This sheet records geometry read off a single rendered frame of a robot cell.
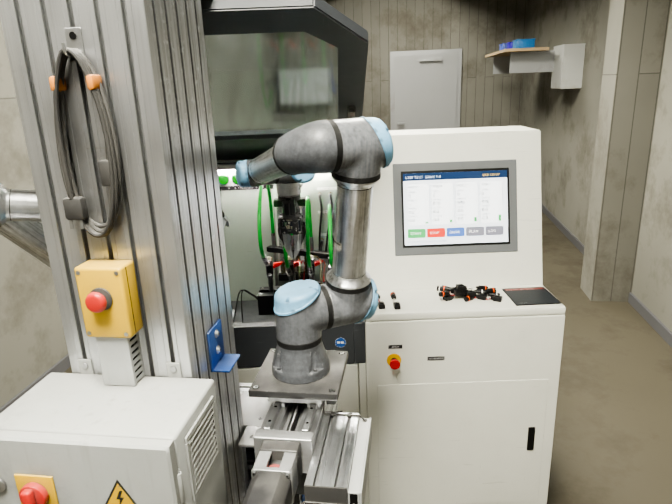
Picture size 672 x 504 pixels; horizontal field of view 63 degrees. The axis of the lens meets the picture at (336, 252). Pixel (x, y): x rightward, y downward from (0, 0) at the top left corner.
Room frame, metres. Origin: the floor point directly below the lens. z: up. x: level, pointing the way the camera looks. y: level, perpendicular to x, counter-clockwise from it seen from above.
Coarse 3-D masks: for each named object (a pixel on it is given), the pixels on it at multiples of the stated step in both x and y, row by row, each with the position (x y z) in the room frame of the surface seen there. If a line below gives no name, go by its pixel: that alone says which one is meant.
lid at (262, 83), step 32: (224, 0) 1.49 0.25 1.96; (256, 0) 1.49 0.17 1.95; (288, 0) 1.48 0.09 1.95; (320, 0) 1.50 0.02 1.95; (224, 32) 1.55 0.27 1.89; (256, 32) 1.56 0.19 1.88; (288, 32) 1.59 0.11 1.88; (320, 32) 1.57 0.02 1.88; (352, 32) 1.57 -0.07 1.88; (224, 64) 1.72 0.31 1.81; (256, 64) 1.72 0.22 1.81; (288, 64) 1.73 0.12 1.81; (320, 64) 1.73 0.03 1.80; (352, 64) 1.71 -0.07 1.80; (224, 96) 1.88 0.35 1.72; (256, 96) 1.89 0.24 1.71; (288, 96) 1.89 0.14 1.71; (320, 96) 1.90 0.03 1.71; (352, 96) 1.87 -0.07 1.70; (224, 128) 2.08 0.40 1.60; (256, 128) 2.09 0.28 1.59; (288, 128) 2.10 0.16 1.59
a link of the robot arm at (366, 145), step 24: (336, 120) 1.21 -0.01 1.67; (360, 120) 1.23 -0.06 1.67; (360, 144) 1.19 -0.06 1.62; (384, 144) 1.21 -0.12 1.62; (336, 168) 1.18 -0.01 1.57; (360, 168) 1.20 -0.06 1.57; (336, 192) 1.27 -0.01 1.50; (360, 192) 1.23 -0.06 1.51; (336, 216) 1.27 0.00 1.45; (360, 216) 1.24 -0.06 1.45; (336, 240) 1.27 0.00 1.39; (360, 240) 1.25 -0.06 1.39; (336, 264) 1.28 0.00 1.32; (360, 264) 1.27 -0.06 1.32; (336, 288) 1.27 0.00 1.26; (360, 288) 1.26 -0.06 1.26; (336, 312) 1.25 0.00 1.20; (360, 312) 1.28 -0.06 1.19
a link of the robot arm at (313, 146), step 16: (304, 128) 1.19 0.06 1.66; (320, 128) 1.18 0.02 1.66; (288, 144) 1.19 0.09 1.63; (304, 144) 1.17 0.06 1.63; (320, 144) 1.16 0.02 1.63; (336, 144) 1.16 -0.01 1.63; (256, 160) 1.42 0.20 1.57; (272, 160) 1.28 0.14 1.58; (288, 160) 1.19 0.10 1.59; (304, 160) 1.17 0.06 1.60; (320, 160) 1.16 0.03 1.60; (336, 160) 1.17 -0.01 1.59; (240, 176) 1.49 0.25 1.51; (256, 176) 1.44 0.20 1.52; (272, 176) 1.36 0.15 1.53
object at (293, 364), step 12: (276, 348) 1.26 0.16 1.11; (288, 348) 1.22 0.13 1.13; (300, 348) 1.21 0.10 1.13; (312, 348) 1.23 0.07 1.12; (324, 348) 1.27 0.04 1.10; (276, 360) 1.24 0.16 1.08; (288, 360) 1.21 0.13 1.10; (300, 360) 1.21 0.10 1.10; (312, 360) 1.22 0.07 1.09; (324, 360) 1.24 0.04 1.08; (276, 372) 1.23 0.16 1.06; (288, 372) 1.20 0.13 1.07; (300, 372) 1.20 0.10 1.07; (312, 372) 1.21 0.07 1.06; (324, 372) 1.23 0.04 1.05
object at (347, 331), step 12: (240, 324) 1.76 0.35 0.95; (252, 324) 1.75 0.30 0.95; (264, 324) 1.75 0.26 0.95; (348, 324) 1.74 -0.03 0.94; (240, 336) 1.73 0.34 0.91; (252, 336) 1.73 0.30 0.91; (264, 336) 1.73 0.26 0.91; (324, 336) 1.74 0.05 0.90; (336, 336) 1.74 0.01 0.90; (348, 336) 1.74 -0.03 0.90; (240, 348) 1.73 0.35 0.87; (252, 348) 1.73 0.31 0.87; (264, 348) 1.73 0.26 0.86; (336, 348) 1.74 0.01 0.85; (348, 348) 1.74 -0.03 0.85; (240, 360) 1.73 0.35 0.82; (252, 360) 1.73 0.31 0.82; (348, 360) 1.74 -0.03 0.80
